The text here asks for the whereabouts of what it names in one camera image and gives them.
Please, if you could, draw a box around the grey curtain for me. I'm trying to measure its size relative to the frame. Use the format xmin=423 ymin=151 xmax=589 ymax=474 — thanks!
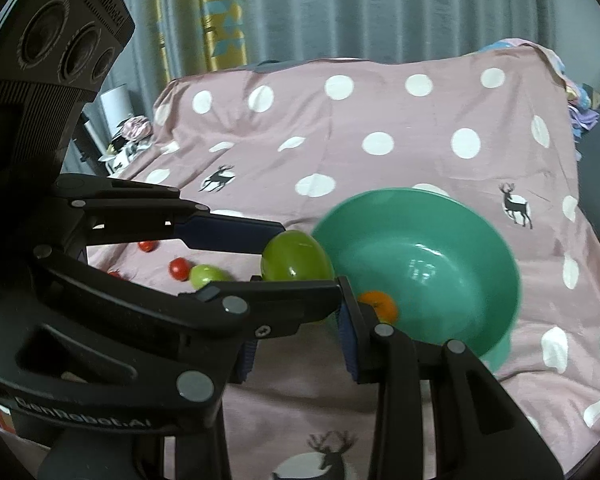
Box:
xmin=64 ymin=0 xmax=571 ymax=176

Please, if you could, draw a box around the yellow patterned curtain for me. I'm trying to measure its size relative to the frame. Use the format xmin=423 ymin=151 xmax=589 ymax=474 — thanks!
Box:
xmin=155 ymin=0 xmax=248 ymax=79

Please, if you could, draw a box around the pile of clothes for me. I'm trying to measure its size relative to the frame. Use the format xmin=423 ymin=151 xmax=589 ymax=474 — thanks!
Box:
xmin=98 ymin=115 xmax=154 ymax=174

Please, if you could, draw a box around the orange fruit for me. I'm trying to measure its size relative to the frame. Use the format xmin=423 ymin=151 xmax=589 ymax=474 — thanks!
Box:
xmin=358 ymin=290 xmax=399 ymax=325

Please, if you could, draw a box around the purple crumpled cloth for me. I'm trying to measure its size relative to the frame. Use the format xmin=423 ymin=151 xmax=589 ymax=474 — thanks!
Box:
xmin=565 ymin=77 xmax=600 ymax=145

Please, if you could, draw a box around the green fruit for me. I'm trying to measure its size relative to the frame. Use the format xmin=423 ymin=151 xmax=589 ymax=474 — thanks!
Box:
xmin=188 ymin=264 xmax=232 ymax=290
xmin=261 ymin=230 xmax=335 ymax=282

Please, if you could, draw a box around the green plastic bowl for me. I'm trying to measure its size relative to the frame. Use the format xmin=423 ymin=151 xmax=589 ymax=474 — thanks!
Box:
xmin=312 ymin=188 xmax=521 ymax=372

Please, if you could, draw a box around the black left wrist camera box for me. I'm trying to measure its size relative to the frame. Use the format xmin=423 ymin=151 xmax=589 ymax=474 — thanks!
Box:
xmin=0 ymin=0 xmax=135 ymax=254

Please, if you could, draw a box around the white cylinder object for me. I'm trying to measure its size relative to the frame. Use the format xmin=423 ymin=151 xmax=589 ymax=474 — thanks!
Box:
xmin=100 ymin=84 xmax=134 ymax=132

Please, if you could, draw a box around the pink polka dot cloth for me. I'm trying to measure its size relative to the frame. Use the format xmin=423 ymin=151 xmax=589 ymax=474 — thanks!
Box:
xmin=0 ymin=37 xmax=600 ymax=480

